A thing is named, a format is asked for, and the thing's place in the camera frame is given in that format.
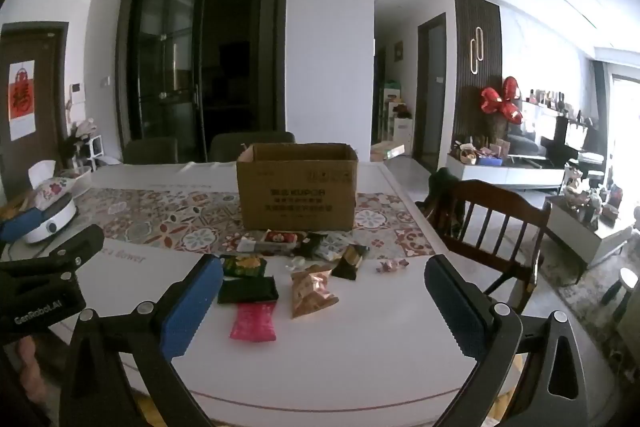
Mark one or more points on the cardboard box on floor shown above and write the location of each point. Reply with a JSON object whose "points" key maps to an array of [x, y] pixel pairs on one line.
{"points": [[386, 150]]}

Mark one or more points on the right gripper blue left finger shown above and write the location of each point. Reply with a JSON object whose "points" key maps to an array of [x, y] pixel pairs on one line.
{"points": [[96, 390]]}

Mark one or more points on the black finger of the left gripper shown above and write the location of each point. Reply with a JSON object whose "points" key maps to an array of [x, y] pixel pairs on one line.
{"points": [[74, 253]]}

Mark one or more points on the white tv cabinet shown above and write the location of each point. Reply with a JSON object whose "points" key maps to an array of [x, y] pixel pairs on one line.
{"points": [[519, 172]]}

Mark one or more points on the brown cardboard box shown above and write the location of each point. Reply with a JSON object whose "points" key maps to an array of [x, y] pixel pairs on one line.
{"points": [[298, 187]]}

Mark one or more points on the red white snack packet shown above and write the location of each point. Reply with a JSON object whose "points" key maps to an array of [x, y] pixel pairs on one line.
{"points": [[275, 242]]}

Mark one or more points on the black glass sliding door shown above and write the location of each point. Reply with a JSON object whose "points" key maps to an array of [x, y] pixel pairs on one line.
{"points": [[192, 70]]}

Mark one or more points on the copper foil snack bag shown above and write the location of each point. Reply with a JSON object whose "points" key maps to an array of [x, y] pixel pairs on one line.
{"points": [[310, 292]]}

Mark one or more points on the black cheese cracker packet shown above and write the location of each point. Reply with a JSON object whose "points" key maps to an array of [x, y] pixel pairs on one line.
{"points": [[255, 290]]}

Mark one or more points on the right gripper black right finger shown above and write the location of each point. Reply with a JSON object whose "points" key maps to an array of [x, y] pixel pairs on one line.
{"points": [[551, 390]]}

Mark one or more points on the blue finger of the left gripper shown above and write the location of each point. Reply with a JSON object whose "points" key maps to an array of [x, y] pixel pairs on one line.
{"points": [[18, 226]]}

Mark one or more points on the red fu door poster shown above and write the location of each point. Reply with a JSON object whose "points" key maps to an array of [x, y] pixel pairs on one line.
{"points": [[21, 99]]}

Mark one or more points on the red balloon decoration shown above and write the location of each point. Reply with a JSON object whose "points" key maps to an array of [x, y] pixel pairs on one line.
{"points": [[504, 103]]}

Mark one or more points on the small round white stool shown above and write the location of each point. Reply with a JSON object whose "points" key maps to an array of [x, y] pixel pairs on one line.
{"points": [[626, 282]]}

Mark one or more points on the white round appliance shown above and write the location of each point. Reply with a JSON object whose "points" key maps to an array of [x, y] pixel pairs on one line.
{"points": [[53, 220]]}

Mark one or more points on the wooden dining chair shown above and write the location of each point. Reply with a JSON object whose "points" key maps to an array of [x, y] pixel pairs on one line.
{"points": [[491, 226]]}

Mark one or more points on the person left hand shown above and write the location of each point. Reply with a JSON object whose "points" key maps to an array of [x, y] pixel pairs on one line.
{"points": [[30, 374]]}

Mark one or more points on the green beef cracker packet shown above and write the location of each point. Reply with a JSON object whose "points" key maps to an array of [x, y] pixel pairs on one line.
{"points": [[241, 267]]}

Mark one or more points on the patterned table runner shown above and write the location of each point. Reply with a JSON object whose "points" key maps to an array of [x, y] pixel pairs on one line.
{"points": [[216, 222]]}

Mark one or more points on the floral tissue box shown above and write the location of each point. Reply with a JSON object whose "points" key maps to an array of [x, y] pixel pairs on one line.
{"points": [[47, 187]]}

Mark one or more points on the white coffee table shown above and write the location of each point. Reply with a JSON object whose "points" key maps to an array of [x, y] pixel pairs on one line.
{"points": [[590, 243]]}

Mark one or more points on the pink snack packet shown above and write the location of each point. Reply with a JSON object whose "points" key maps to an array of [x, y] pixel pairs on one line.
{"points": [[253, 323]]}

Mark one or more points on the black gold snack packet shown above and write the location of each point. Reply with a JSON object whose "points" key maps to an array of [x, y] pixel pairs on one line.
{"points": [[348, 265]]}

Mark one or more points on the pink wrapped candy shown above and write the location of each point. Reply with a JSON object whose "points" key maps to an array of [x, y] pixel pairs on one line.
{"points": [[392, 265]]}

